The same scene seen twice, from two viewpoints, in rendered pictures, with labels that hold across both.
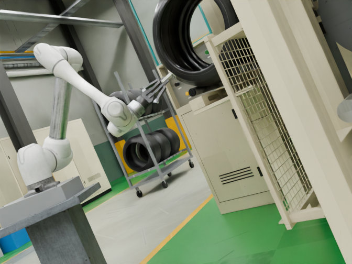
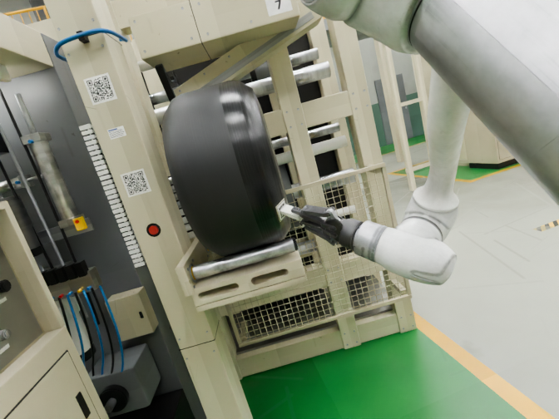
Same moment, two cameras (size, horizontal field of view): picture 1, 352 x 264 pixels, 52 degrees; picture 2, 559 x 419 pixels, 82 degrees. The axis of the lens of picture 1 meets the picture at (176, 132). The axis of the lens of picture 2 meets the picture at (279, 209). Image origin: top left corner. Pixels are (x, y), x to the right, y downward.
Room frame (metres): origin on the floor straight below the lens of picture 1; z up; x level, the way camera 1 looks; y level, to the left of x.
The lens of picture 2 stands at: (2.51, 0.59, 1.24)
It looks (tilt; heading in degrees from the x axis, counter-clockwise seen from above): 12 degrees down; 231
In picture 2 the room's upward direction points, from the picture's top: 16 degrees counter-clockwise
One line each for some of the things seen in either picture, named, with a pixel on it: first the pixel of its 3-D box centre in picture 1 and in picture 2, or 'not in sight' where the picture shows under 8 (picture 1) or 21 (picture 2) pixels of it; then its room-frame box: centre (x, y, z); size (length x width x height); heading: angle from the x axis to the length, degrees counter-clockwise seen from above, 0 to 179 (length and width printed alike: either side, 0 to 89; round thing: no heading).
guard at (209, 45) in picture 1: (290, 106); (308, 258); (1.54, -0.49, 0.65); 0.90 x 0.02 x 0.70; 141
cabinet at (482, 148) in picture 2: not in sight; (503, 118); (-3.10, -0.82, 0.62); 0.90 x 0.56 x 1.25; 150
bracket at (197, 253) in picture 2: (243, 72); (197, 258); (2.06, -0.49, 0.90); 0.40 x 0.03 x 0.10; 51
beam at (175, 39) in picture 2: not in sight; (219, 27); (1.64, -0.53, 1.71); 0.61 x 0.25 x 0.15; 141
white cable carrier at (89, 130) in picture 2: not in sight; (117, 197); (2.22, -0.55, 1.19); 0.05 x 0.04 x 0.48; 51
